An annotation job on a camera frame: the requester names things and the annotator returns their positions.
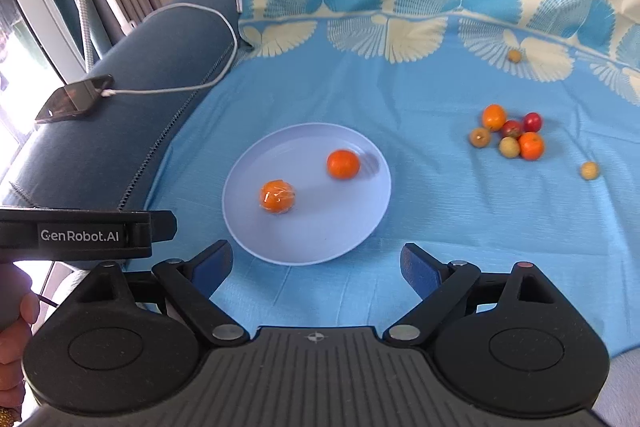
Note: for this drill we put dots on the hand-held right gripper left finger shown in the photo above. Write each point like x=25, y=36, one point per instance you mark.
x=215, y=268

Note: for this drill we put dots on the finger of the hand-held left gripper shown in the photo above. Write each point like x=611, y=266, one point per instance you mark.
x=164, y=226

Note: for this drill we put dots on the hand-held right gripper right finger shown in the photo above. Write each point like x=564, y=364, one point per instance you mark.
x=417, y=272

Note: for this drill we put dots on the plastic-wrapped mandarin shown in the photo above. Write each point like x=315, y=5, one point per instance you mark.
x=276, y=197

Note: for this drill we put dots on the pale blue round plate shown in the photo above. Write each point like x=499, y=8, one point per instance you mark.
x=310, y=227

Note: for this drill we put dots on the orange mandarin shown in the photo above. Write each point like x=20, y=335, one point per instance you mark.
x=343, y=164
x=531, y=147

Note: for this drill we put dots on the red cherry tomato green stem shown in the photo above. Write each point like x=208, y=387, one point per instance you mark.
x=512, y=128

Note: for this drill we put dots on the orange cherry tomato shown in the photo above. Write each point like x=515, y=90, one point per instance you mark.
x=494, y=117

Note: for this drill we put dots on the person's left hand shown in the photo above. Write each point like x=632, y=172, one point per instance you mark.
x=12, y=342

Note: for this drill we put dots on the blue fan-print cloth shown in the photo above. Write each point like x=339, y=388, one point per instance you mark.
x=425, y=207

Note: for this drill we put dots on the black smartphone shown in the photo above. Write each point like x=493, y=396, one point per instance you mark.
x=75, y=99

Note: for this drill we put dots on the blue sofa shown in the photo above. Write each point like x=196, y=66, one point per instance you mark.
x=150, y=57

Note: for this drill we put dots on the white sofa label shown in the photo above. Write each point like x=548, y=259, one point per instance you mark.
x=239, y=1

